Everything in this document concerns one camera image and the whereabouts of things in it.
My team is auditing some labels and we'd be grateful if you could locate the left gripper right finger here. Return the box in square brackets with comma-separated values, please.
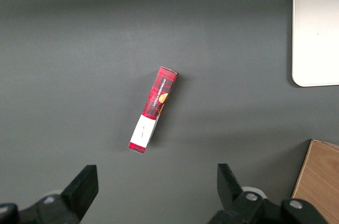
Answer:
[208, 163, 329, 224]

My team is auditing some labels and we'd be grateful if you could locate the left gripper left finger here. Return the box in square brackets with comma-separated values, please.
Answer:
[0, 165, 99, 224]

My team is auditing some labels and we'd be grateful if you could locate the wooden drawer cabinet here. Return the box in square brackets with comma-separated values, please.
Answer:
[291, 139, 339, 224]

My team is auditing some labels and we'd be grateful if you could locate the red plaid cookie box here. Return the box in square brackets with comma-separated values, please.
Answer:
[128, 66, 179, 155]

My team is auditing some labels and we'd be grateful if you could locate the beige plastic tray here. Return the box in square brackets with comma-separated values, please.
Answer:
[291, 0, 339, 88]

